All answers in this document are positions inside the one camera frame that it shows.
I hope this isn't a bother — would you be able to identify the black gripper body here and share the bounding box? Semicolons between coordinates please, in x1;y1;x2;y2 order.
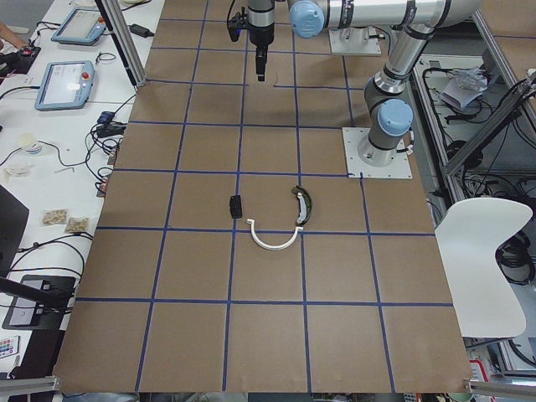
247;0;275;47

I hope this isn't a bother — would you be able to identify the black power adapter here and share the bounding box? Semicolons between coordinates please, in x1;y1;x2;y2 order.
129;23;154;38

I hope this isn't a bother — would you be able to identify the small black plastic part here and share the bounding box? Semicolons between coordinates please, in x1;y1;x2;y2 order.
229;194;243;219

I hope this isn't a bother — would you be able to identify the olive green brake shoe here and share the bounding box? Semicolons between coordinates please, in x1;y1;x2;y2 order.
291;185;312;226

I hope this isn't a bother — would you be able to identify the far blue teach pendant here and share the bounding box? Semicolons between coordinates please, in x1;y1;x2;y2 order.
51;8;106;46

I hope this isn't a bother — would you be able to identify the blue teach pendant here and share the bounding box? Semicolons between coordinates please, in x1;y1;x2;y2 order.
51;8;106;46
34;60;95;111

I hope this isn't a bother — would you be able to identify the near blue teach pendant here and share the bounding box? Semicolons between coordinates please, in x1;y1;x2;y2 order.
34;60;95;111

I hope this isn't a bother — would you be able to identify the white paper cup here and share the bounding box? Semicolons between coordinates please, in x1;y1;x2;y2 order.
18;132;43;156

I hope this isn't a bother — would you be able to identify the bag of small parts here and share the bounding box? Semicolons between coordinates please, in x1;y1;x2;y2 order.
41;209;69;226

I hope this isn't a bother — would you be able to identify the white plastic chair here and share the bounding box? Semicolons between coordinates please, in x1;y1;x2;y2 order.
435;198;533;338

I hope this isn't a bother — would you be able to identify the black monitor stand base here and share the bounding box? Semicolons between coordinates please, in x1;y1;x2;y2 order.
1;275;75;330

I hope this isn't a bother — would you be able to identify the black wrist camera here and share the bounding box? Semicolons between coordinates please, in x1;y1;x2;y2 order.
227;8;249;43

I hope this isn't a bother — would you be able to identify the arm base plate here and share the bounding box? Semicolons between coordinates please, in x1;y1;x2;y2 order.
343;127;413;180
328;27;382;57

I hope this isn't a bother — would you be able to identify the aluminium frame post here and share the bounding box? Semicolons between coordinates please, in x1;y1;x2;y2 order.
95;0;147;88

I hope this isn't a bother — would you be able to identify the white curved plastic bracket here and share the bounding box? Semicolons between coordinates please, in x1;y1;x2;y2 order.
246;219;303;251

